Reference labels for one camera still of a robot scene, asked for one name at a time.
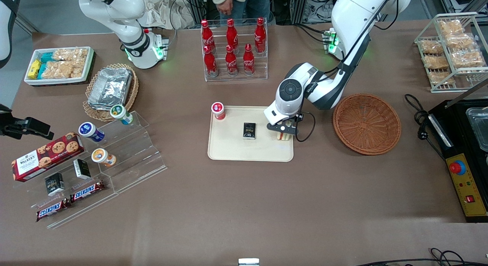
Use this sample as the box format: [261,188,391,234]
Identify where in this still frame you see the small black box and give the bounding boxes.
[242,122,257,140]
[45,173,65,197]
[73,159,92,180]

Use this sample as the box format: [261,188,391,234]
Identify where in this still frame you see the grey metal bar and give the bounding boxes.
[445,80,488,107]

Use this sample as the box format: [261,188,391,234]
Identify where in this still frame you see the green cap yogurt bottle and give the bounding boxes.
[110,104,135,125]

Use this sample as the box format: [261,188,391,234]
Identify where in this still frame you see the yellow control panel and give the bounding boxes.
[445,154,488,218]

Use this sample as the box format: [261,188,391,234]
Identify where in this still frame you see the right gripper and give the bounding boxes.
[0,104,54,140]

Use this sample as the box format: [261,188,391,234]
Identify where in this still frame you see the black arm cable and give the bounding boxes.
[294,0,401,143]

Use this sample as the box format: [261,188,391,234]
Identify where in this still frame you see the red emergency stop button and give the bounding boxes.
[449,159,466,176]

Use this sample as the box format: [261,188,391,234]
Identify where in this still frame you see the yellow snack packet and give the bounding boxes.
[27,59,42,80]

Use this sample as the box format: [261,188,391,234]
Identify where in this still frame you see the tangled background cables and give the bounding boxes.
[301,0,338,24]

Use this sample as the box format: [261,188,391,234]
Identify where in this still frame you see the clear acrylic bottle rack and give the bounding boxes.
[201,18,268,82]

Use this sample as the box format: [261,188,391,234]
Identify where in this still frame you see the black appliance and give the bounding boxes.
[427,99,488,223]

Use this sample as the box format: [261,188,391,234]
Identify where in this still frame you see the stacked aluminium foil trays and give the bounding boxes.
[87,67,133,111]

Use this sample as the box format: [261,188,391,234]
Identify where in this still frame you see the brown round wicker basket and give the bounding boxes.
[332,93,402,156]

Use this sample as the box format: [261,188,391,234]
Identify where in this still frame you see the white wire rack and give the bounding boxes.
[414,12,488,93]

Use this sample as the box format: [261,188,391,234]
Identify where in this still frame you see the blue cap yogurt bottle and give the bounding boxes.
[78,122,106,142]

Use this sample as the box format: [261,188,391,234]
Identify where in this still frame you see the clear acrylic stepped display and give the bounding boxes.
[11,111,167,229]

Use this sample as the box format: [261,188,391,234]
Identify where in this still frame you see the red cola bottle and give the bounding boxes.
[226,19,239,49]
[203,45,218,77]
[243,43,255,75]
[201,19,216,53]
[225,45,238,75]
[254,18,266,54]

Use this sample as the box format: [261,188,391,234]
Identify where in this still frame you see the clear rectangular container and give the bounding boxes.
[465,107,488,152]

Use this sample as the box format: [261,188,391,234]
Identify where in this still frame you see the red cap yogurt bottle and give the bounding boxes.
[211,102,226,121]

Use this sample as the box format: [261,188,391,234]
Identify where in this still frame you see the orange cap yogurt bottle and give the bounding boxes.
[91,148,117,167]

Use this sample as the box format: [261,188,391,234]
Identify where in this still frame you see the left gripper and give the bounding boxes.
[264,101,302,137]

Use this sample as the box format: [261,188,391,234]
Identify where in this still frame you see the person in blue jeans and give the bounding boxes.
[206,0,271,26]

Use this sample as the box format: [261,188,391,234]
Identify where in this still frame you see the Snickers chocolate bar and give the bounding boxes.
[36,198,72,222]
[70,180,106,203]

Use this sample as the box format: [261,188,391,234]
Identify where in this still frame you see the red Walkers cookie box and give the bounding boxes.
[11,132,85,182]

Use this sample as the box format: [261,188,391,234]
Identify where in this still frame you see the clear bag rice crackers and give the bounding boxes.
[51,48,89,63]
[444,33,476,49]
[438,20,465,35]
[428,71,456,86]
[41,61,85,80]
[450,50,487,69]
[423,54,449,71]
[419,39,445,55]

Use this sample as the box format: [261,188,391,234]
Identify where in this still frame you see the black power cable with plug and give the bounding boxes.
[404,94,446,160]

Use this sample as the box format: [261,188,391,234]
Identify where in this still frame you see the white rectangular snack tray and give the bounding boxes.
[24,46,95,86]

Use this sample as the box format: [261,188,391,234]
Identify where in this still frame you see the light oval wicker basket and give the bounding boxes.
[82,63,139,122]

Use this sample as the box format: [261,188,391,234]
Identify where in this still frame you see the black floor cables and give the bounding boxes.
[356,248,488,266]

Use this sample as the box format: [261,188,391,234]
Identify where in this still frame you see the beige cloth bag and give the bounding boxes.
[138,0,195,30]

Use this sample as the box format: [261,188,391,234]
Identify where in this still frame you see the cream plastic tray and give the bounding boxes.
[207,106,294,162]

